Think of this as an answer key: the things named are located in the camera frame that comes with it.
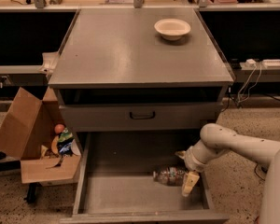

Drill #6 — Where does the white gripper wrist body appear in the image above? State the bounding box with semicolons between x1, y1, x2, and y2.
184;140;223;173

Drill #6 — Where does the clear plastic water bottle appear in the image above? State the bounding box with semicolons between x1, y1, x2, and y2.
153;166;187;186

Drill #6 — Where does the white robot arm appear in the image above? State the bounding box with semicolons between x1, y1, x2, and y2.
175;123;280;224

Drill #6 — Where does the grey upper drawer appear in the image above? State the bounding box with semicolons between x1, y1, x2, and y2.
60;102;222;132

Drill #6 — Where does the open grey lower drawer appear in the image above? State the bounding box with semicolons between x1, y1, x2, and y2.
60;131;229;224

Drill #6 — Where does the grey drawer cabinet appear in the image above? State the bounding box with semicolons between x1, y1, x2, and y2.
48;7;235;161

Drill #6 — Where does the green snack bag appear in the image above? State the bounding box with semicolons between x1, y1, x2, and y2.
57;128;74;156

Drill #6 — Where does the white power strip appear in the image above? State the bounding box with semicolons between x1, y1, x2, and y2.
245;59;280;68

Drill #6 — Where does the orange ball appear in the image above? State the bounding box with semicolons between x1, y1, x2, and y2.
54;124;65;134

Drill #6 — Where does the white paper bowl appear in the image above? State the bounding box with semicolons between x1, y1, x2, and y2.
154;19;191;41

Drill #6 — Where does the brown cardboard box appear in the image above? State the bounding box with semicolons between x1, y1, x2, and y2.
0;88;81;186

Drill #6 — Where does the black cable on floor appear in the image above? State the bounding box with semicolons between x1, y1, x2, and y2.
253;162;267;182

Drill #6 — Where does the black drawer handle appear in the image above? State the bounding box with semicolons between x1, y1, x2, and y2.
129;111;156;120

